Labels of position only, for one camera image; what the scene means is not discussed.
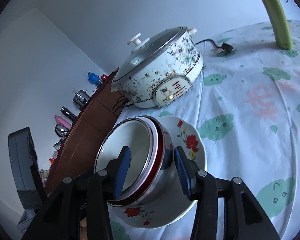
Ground white enamel bowl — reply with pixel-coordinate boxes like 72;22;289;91
94;118;151;200

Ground red flower white plate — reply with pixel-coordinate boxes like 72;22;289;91
113;115;207;229

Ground floral white tablecloth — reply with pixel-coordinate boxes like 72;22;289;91
119;20;300;239

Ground small red object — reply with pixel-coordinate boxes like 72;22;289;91
101;74;108;81

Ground steel rice cooker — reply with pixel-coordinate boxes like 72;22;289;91
73;89;90;109

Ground floral electric cooking pot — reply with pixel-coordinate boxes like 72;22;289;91
111;26;204;108

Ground brown wooden sideboard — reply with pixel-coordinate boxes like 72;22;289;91
45;70;122;193

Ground red plastic bowl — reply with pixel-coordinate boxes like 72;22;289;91
96;116;173;207

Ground steel kettle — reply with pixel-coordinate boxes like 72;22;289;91
55;124;68;137

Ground pink thermos flask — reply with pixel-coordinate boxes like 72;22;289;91
54;115;72;129

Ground black power cord plug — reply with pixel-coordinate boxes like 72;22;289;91
196;39;233;55

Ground green thermos bottle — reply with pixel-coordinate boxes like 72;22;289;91
262;0;293;50

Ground black thermos flask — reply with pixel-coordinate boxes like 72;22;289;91
61;107;77;121

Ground stainless steel bowl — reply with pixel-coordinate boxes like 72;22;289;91
108;116;175;207

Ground blue water bottle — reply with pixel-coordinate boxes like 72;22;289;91
88;72;103;87

